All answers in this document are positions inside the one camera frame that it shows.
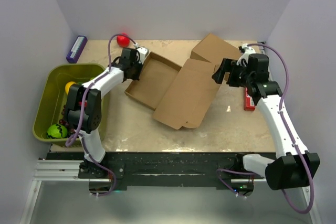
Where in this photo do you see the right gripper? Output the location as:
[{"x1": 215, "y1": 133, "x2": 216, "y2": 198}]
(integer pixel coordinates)
[{"x1": 212, "y1": 58, "x2": 253, "y2": 88}]

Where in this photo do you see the brown cardboard box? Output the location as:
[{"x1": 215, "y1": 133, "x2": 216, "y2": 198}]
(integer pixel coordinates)
[
  {"x1": 190, "y1": 34, "x2": 241, "y2": 72},
  {"x1": 125, "y1": 52, "x2": 219, "y2": 130}
]

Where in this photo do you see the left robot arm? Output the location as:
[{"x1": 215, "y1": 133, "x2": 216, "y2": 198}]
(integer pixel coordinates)
[{"x1": 65, "y1": 47, "x2": 149, "y2": 178}]

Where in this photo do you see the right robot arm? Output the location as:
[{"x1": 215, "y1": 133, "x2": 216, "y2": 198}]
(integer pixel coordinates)
[{"x1": 212, "y1": 54, "x2": 320, "y2": 190}]

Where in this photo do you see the closed brown cardboard box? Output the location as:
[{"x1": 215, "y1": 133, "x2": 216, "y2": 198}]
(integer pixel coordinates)
[{"x1": 190, "y1": 34, "x2": 241, "y2": 72}]

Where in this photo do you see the red rectangular box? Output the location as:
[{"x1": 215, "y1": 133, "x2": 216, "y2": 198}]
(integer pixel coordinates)
[{"x1": 243, "y1": 88, "x2": 256, "y2": 111}]

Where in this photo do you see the purple rectangular box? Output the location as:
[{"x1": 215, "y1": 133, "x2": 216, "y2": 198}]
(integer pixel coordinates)
[{"x1": 66, "y1": 36, "x2": 88, "y2": 63}]

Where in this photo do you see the red apple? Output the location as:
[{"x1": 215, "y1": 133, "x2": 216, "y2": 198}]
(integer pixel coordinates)
[{"x1": 117, "y1": 33, "x2": 130, "y2": 47}]

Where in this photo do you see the yellow lemon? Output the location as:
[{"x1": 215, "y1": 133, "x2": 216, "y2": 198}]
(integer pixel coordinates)
[{"x1": 65, "y1": 81, "x2": 76, "y2": 95}]

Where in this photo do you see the green plastic bin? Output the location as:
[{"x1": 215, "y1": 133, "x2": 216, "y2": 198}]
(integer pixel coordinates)
[{"x1": 33, "y1": 63, "x2": 105, "y2": 147}]

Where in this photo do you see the purple grape bunch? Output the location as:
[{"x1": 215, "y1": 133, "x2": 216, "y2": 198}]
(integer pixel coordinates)
[{"x1": 58, "y1": 105, "x2": 74, "y2": 131}]

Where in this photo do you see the green watermelon ball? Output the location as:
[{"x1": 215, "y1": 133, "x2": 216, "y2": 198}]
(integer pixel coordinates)
[{"x1": 47, "y1": 124, "x2": 68, "y2": 139}]

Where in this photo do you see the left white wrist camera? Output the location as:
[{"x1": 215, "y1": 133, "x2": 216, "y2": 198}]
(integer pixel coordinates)
[{"x1": 136, "y1": 47, "x2": 150, "y2": 63}]

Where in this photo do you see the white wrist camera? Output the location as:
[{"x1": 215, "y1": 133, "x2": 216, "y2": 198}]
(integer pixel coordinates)
[
  {"x1": 136, "y1": 47, "x2": 150, "y2": 63},
  {"x1": 236, "y1": 44, "x2": 256, "y2": 67}
]

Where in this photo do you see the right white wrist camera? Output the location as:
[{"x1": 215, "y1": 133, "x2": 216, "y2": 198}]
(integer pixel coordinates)
[{"x1": 236, "y1": 44, "x2": 256, "y2": 67}]

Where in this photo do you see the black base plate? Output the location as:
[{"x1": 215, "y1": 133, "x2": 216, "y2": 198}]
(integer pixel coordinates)
[{"x1": 78, "y1": 150, "x2": 265, "y2": 191}]

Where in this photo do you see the aluminium frame rail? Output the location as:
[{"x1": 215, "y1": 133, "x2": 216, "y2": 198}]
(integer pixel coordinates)
[{"x1": 19, "y1": 158, "x2": 87, "y2": 224}]

